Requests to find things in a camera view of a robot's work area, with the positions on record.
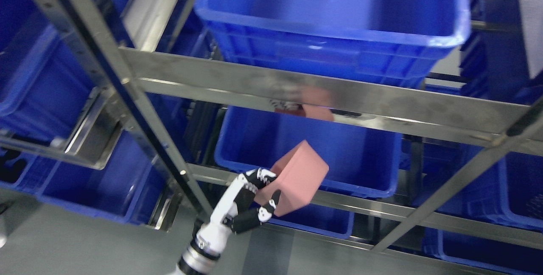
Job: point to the blue crate shelf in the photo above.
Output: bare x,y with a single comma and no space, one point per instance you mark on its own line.
509,193
362,162
126,190
388,42
43,87

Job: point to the blue crate upper shelf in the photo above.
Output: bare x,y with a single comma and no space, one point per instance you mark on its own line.
388,42

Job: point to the blue crate lower left shelf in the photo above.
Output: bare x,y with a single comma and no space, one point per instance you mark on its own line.
126,190

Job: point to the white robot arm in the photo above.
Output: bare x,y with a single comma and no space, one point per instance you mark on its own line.
196,261

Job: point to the blue crate middle shelf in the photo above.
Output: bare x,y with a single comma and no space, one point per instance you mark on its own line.
362,162

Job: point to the pink plastic storage box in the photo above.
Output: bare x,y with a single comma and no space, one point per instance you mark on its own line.
299,175

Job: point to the blue crate right shelf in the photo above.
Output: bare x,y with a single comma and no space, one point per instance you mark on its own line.
509,193

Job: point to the metal shelf rack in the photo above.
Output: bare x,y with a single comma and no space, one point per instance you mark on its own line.
122,76

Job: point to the blue crate bottom centre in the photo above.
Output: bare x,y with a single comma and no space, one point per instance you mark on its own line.
317,219

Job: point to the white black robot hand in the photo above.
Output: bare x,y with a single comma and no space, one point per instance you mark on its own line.
233,213

